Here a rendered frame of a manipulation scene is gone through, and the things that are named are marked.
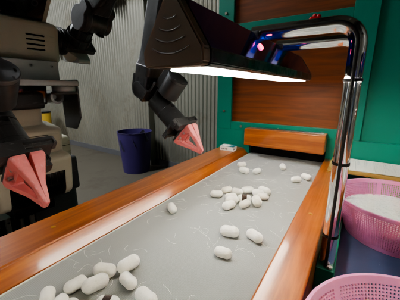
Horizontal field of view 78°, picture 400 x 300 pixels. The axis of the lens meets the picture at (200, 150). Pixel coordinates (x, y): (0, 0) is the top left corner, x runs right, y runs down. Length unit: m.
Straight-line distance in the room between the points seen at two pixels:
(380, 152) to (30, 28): 1.17
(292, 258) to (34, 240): 0.43
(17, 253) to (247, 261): 0.37
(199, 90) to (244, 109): 1.79
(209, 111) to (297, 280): 2.49
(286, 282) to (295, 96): 0.76
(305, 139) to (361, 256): 0.45
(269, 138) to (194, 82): 1.99
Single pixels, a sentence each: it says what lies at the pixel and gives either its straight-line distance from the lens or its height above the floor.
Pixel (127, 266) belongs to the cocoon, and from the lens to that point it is 0.43.
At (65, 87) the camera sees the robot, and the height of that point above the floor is 1.02.
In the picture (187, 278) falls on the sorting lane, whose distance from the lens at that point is 0.42.
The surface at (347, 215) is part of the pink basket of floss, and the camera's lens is 0.69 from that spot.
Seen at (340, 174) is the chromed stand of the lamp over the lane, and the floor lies 0.89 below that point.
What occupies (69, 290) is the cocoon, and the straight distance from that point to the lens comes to 0.42.
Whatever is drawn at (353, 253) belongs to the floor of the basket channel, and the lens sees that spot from 0.66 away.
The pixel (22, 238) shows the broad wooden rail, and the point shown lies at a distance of 0.55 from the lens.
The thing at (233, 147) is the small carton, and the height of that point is 0.78.
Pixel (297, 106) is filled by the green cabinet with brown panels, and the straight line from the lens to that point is 1.03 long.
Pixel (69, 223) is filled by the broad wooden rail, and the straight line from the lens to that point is 0.56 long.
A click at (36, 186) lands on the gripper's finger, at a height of 0.88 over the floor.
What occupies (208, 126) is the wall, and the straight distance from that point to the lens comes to 2.81.
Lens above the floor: 1.02
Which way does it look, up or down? 14 degrees down
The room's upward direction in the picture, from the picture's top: straight up
